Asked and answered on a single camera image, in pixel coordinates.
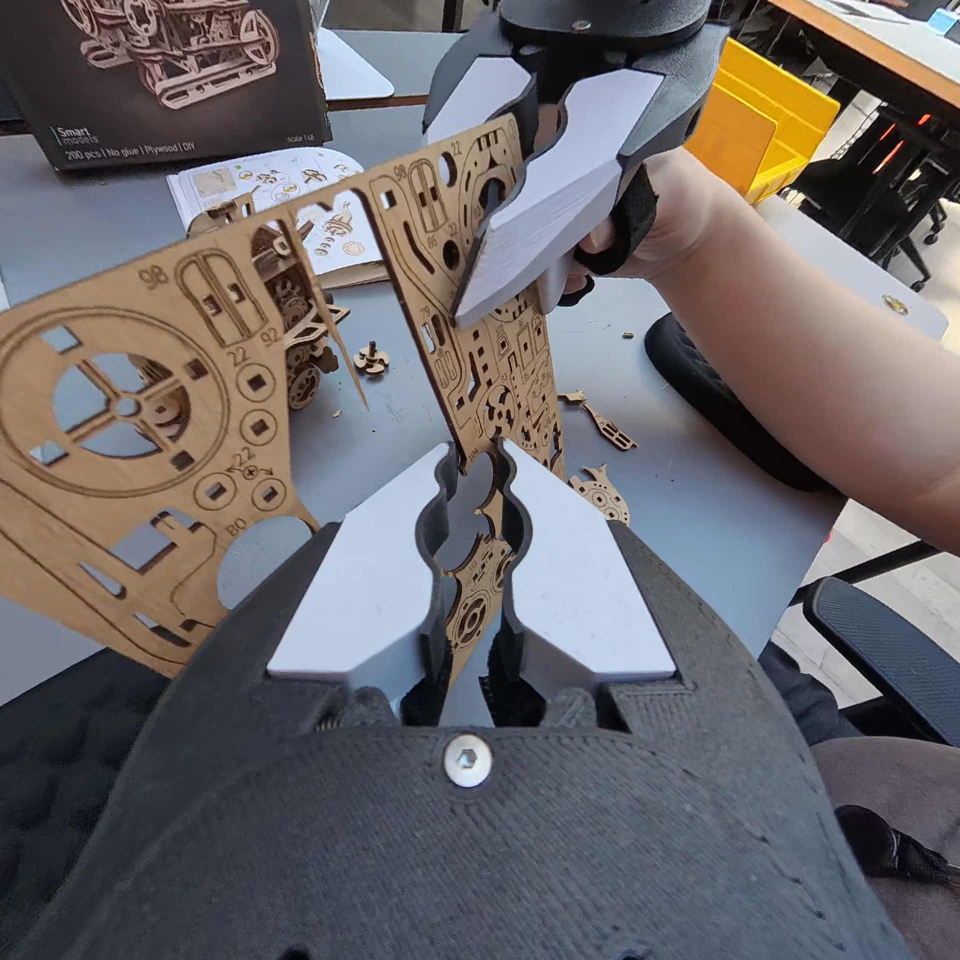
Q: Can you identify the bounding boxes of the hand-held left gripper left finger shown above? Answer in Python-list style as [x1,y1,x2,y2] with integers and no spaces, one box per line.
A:
[264,441,462,727]

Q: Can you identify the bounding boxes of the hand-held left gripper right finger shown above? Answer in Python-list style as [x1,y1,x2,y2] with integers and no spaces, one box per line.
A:
[495,438,681,717]

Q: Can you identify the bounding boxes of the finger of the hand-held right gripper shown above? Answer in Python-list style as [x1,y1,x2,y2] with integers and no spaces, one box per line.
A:
[424,57,544,164]
[448,67,669,331]

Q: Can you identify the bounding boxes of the laser-cut plywood parts sheet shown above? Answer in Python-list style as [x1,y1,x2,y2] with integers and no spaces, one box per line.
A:
[0,112,567,695]

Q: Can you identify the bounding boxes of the person's right forearm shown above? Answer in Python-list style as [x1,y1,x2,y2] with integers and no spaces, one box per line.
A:
[697,146,960,556]

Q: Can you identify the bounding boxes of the wooden submarine model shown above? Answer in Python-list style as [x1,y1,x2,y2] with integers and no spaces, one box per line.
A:
[186,191,354,412]

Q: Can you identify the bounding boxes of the black model kit box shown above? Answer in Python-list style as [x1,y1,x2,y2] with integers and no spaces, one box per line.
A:
[0,0,333,174]

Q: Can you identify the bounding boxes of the person's right hand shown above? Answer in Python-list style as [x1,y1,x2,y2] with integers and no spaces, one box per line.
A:
[564,146,726,310]

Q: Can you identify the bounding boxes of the round fish-shaped wooden part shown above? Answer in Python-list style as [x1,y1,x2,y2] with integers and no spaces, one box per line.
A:
[564,462,633,528]

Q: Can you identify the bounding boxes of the yellow plastic bin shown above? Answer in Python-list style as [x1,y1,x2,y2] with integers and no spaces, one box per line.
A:
[684,36,841,205]

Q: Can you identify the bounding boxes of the wooden part with grid end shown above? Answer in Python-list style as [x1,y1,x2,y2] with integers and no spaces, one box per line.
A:
[556,388,640,453]

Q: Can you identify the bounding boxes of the long wooden desk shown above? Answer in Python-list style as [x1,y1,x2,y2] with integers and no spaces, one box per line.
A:
[765,0,960,125]

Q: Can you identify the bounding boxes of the black office chairs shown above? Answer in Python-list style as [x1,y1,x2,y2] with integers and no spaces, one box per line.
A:
[810,97,950,294]

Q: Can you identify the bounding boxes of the assembly instruction booklet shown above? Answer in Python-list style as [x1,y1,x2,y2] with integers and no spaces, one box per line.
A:
[165,144,393,291]

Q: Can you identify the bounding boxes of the black office chair armrest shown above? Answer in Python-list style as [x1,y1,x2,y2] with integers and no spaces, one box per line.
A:
[802,576,960,745]

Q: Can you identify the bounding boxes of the black neck strap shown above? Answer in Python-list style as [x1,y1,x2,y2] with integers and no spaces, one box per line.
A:
[834,804,960,888]

